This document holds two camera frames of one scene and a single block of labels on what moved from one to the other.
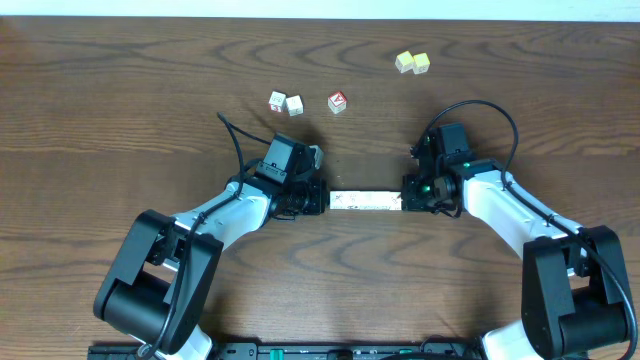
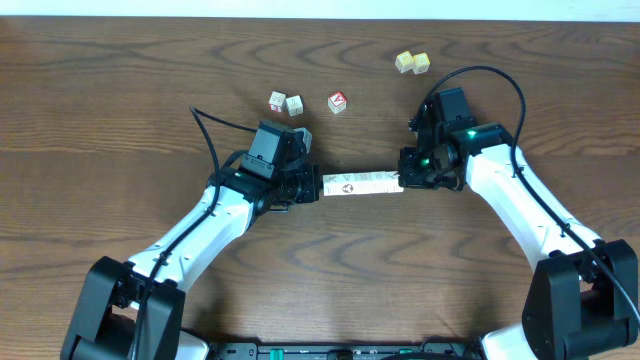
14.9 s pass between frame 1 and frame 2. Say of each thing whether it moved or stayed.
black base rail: stayed
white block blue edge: moved
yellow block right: stayed
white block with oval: moved
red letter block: stayed
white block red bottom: stayed
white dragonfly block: moved
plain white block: moved
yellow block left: stayed
